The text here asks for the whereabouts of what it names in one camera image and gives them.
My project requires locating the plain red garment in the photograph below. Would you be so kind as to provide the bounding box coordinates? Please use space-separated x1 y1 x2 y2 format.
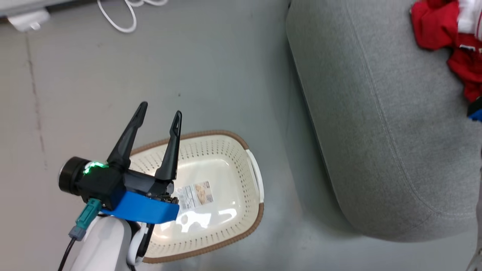
410 0 462 50

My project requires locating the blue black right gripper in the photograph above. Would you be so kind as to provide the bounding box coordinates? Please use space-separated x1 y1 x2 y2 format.
467 97 482 122

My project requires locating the teal left cable connector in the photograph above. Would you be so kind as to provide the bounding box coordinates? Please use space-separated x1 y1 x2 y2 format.
69 199 102 241

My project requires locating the printed basket sticker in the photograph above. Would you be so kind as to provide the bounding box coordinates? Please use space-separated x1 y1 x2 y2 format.
174 181 214 210

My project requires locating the cream perforated laundry basket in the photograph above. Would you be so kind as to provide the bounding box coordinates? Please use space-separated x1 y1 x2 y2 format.
126 130 265 264

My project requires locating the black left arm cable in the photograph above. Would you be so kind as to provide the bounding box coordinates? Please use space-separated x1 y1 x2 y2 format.
58 237 78 271

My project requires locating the white cloth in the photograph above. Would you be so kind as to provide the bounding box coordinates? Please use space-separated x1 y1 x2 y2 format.
457 0 482 40

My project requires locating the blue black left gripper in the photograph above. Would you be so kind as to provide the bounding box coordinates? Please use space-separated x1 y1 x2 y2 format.
102 102 182 225

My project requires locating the looped white floor cable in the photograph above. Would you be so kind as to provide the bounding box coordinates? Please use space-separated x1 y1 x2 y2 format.
97 0 168 33

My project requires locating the grey fabric sofa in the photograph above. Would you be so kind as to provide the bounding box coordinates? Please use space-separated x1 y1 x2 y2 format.
285 0 482 242

